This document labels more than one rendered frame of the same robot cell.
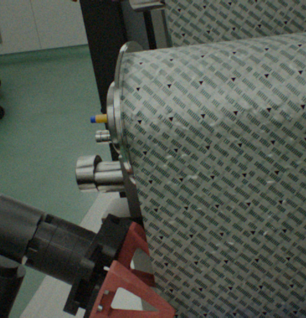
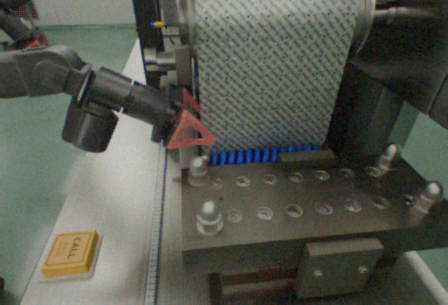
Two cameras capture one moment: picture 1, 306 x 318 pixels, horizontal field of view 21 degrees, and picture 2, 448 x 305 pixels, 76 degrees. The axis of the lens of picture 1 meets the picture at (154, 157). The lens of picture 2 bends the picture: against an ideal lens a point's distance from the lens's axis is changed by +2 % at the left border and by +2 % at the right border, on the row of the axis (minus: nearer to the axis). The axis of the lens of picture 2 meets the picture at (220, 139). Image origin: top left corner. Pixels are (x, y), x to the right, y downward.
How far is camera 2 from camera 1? 0.39 m
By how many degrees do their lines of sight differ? 25
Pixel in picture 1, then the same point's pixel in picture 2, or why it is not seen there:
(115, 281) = (188, 122)
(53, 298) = not seen: hidden behind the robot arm
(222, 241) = (243, 98)
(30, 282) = not seen: hidden behind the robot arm
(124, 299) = (147, 131)
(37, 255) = (132, 106)
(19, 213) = (117, 79)
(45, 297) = not seen: hidden behind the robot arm
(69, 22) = (73, 13)
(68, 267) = (152, 114)
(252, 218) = (263, 85)
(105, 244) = (176, 100)
